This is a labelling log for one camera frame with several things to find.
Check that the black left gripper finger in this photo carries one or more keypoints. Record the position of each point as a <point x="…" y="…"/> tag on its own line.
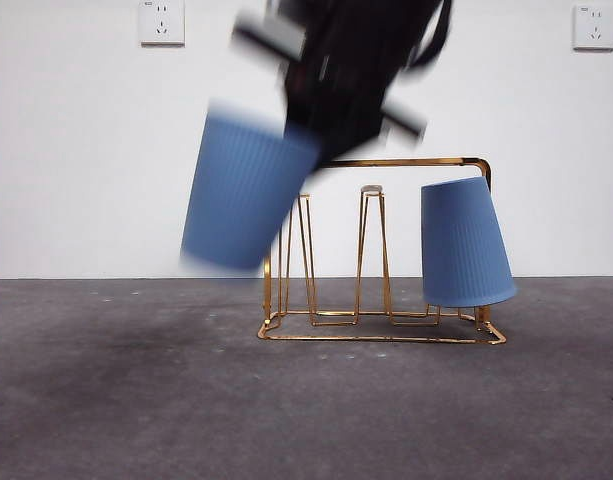
<point x="358" y="127"/>
<point x="308" y="110"/>

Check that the blue ribbed plastic cup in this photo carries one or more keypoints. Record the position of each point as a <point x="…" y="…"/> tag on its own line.
<point x="461" y="250"/>
<point x="241" y="200"/>

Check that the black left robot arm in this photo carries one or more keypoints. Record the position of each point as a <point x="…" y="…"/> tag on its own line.
<point x="346" y="40"/>

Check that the white wall socket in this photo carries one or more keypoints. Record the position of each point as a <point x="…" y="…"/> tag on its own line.
<point x="594" y="27"/>
<point x="162" y="22"/>

